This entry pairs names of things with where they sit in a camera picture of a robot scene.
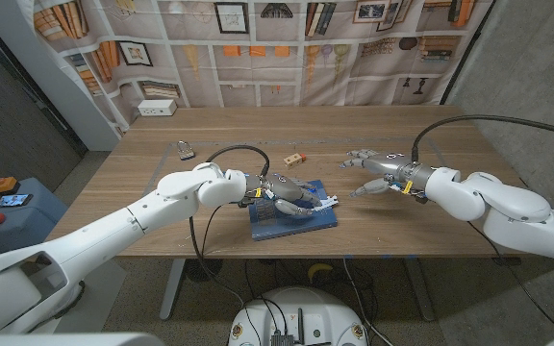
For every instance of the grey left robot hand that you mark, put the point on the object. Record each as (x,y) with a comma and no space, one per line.
(282,187)

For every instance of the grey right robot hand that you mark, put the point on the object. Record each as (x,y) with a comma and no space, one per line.
(392,165)

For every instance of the white puzzle piece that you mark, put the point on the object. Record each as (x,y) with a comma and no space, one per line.
(333,200)
(324,205)

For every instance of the blue hardcover book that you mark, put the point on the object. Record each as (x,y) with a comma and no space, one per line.
(306,227)

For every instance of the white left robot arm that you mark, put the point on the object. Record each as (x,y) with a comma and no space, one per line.
(113,226)

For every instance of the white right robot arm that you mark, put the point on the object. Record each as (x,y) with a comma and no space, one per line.
(512,211)

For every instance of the wooden block with orange end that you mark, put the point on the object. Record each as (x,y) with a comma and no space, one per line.
(294,159)

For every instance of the yellow object under table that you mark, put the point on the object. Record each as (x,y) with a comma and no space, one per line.
(319,269)

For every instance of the metal padlock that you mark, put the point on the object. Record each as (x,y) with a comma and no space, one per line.
(185,151)

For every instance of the black round floor fan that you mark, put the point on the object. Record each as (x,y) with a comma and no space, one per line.
(209,269)

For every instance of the printed bookshelf backdrop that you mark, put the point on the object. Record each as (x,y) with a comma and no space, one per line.
(277,67)

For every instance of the grey metal table leg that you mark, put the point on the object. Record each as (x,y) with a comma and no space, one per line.
(420,293)
(171,293)

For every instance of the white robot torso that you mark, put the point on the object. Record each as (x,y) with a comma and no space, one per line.
(296,317)

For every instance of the black backdrop stand pole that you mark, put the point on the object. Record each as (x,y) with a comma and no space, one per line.
(467,53)

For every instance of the white power outlet box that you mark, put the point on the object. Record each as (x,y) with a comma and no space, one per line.
(157,107)

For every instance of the white floor platform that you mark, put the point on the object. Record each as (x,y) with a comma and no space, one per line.
(106,293)

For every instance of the blue-grey cart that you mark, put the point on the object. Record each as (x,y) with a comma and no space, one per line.
(27,226)

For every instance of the smartphone with lit screen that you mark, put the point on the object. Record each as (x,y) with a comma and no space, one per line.
(12,200)

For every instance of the orange button box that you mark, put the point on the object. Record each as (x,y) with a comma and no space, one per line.
(5,184)

